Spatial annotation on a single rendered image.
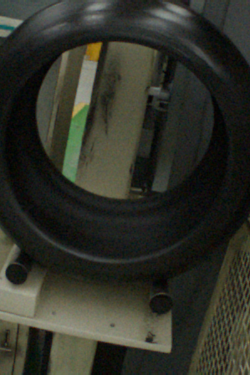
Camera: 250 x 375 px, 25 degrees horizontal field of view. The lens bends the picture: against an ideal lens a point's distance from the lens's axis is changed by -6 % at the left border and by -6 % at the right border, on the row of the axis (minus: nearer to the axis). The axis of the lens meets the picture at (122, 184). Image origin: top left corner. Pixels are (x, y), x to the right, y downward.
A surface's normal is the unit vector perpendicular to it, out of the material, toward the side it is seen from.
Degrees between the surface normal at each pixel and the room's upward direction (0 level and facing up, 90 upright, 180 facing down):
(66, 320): 0
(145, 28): 79
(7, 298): 90
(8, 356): 90
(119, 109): 90
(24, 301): 90
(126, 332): 0
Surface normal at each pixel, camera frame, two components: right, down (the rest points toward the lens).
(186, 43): 0.03, 0.19
